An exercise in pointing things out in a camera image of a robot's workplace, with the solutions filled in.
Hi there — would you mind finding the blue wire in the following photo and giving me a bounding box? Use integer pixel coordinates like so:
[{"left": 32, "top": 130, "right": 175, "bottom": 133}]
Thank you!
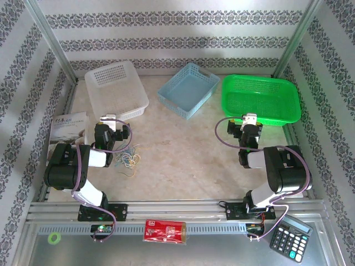
[
  {"left": 115, "top": 155, "right": 131, "bottom": 168},
  {"left": 116, "top": 146, "right": 139, "bottom": 167}
]

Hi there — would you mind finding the grey photo book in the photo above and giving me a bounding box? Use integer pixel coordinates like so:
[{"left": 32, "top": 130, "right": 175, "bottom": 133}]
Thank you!
[{"left": 47, "top": 111, "right": 89, "bottom": 161}]

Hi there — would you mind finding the green plastic mesh basket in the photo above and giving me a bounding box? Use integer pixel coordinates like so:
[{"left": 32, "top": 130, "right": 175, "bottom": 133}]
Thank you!
[{"left": 221, "top": 74, "right": 302, "bottom": 127}]

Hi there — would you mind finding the white plastic mesh basket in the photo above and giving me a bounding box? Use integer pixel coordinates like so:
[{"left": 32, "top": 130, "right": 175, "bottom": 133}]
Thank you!
[{"left": 84, "top": 60, "right": 150, "bottom": 122}]

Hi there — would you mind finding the light blue plastic basket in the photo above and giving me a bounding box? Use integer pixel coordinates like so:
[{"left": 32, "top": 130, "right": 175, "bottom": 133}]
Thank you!
[{"left": 157, "top": 62, "right": 221, "bottom": 120}]

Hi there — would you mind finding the black desk calculator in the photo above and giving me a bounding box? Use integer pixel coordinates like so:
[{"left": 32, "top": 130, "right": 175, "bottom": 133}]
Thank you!
[{"left": 269, "top": 214, "right": 314, "bottom": 264}]

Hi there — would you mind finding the red snack packet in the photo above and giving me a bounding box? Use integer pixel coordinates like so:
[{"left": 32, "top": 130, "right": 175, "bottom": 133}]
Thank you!
[{"left": 143, "top": 218, "right": 188, "bottom": 246}]

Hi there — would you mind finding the green tape roll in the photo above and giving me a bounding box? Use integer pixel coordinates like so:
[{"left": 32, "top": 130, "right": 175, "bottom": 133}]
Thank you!
[{"left": 47, "top": 232, "right": 62, "bottom": 245}]

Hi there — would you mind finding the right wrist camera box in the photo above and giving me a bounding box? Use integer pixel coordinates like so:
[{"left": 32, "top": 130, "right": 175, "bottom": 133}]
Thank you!
[{"left": 240, "top": 112, "right": 258, "bottom": 131}]

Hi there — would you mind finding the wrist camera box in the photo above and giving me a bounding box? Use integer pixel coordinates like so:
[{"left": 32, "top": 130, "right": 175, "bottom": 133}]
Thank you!
[
  {"left": 99, "top": 113, "right": 125, "bottom": 131},
  {"left": 240, "top": 112, "right": 258, "bottom": 131}
]

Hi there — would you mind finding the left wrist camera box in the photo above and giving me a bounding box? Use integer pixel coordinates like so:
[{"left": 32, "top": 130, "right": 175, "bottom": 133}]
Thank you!
[{"left": 99, "top": 113, "right": 125, "bottom": 131}]

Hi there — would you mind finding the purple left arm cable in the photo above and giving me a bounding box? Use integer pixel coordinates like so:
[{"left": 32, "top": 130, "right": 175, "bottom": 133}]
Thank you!
[{"left": 70, "top": 119, "right": 134, "bottom": 243}]

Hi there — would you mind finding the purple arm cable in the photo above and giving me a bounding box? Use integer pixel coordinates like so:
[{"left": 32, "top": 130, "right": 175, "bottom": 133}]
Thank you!
[
  {"left": 70, "top": 119, "right": 134, "bottom": 243},
  {"left": 215, "top": 117, "right": 313, "bottom": 242}
]

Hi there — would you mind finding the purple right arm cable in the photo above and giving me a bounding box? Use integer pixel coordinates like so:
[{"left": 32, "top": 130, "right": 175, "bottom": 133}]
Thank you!
[{"left": 215, "top": 117, "right": 313, "bottom": 242}]

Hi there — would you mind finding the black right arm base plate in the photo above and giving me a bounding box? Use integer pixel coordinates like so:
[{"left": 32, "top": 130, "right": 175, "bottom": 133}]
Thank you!
[{"left": 225, "top": 202, "right": 277, "bottom": 222}]

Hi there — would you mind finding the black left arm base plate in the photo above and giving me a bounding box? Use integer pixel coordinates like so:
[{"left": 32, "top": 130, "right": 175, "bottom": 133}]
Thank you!
[{"left": 77, "top": 203, "right": 129, "bottom": 222}]

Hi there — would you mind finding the grey slotted cable duct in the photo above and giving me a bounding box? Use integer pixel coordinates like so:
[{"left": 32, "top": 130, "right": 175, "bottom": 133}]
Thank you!
[{"left": 37, "top": 224, "right": 250, "bottom": 236}]

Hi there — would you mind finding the aluminium mounting rail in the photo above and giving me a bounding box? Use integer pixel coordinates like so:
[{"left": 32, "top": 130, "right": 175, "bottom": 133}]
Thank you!
[{"left": 26, "top": 199, "right": 327, "bottom": 223}]

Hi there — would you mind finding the aluminium frame post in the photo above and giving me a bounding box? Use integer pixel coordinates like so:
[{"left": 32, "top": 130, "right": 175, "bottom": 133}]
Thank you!
[
  {"left": 271, "top": 0, "right": 324, "bottom": 78},
  {"left": 24, "top": 0, "right": 80, "bottom": 83}
]

